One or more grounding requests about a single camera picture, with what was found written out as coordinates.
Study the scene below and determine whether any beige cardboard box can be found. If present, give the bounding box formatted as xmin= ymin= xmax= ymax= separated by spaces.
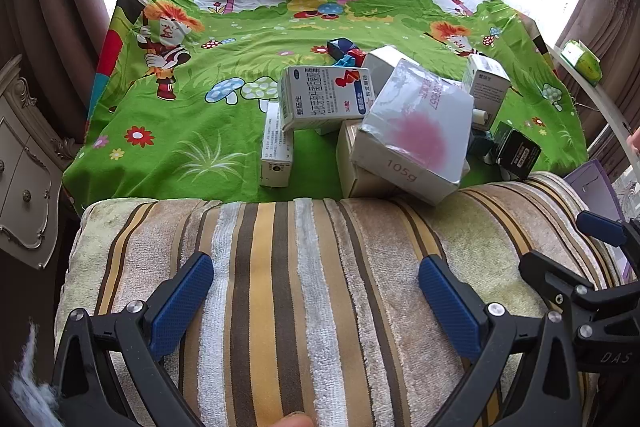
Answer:
xmin=336 ymin=119 xmax=406 ymax=200

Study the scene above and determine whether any large grey pink box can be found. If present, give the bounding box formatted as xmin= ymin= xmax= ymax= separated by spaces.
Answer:
xmin=349 ymin=58 xmax=476 ymax=206

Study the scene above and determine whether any cream carved dresser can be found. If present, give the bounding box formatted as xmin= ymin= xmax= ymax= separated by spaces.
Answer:
xmin=0 ymin=54 xmax=83 ymax=270

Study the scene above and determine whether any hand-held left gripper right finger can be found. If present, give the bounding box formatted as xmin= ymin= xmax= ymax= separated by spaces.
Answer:
xmin=417 ymin=254 xmax=583 ymax=427

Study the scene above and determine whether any green tissue pack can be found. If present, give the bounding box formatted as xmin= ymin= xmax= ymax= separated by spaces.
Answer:
xmin=560 ymin=39 xmax=602 ymax=88

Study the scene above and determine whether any narrow white box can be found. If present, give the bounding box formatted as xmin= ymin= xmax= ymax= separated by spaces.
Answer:
xmin=259 ymin=102 xmax=297 ymax=188

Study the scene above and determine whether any striped beige cushion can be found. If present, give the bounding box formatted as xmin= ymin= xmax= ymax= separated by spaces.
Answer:
xmin=55 ymin=171 xmax=626 ymax=427

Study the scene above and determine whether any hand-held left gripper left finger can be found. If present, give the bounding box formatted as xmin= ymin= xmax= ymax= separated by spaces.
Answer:
xmin=50 ymin=251 xmax=216 ymax=427

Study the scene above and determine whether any purple cardboard box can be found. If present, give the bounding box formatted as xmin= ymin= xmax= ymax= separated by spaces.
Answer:
xmin=562 ymin=159 xmax=640 ymax=283

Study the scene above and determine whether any white curved shelf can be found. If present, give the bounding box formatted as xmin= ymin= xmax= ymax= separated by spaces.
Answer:
xmin=547 ymin=42 xmax=640 ymax=158

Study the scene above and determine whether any green cartoon printed cloth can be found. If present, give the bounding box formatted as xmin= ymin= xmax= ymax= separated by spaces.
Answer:
xmin=62 ymin=0 xmax=588 ymax=218

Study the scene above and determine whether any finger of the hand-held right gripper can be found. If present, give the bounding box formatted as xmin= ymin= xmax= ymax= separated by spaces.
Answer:
xmin=519 ymin=251 xmax=597 ymax=314
xmin=576 ymin=210 xmax=640 ymax=281

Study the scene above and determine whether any colourful toy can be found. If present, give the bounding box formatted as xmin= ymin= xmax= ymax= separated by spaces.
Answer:
xmin=327 ymin=37 xmax=369 ymax=68

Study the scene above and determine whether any white box black print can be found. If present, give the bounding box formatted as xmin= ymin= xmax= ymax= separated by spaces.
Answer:
xmin=462 ymin=54 xmax=512 ymax=131

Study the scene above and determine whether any plain white box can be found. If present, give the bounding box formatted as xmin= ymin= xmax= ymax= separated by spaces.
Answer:
xmin=360 ymin=45 xmax=422 ymax=98

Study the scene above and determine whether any white blue red medicine box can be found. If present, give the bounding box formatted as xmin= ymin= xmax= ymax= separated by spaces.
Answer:
xmin=279 ymin=66 xmax=374 ymax=134

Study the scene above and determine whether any person's left hand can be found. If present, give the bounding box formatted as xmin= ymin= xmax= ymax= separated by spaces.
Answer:
xmin=274 ymin=413 xmax=316 ymax=427

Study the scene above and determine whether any white fluffy cloth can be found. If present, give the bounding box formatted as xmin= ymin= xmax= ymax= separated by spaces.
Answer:
xmin=10 ymin=321 xmax=62 ymax=414

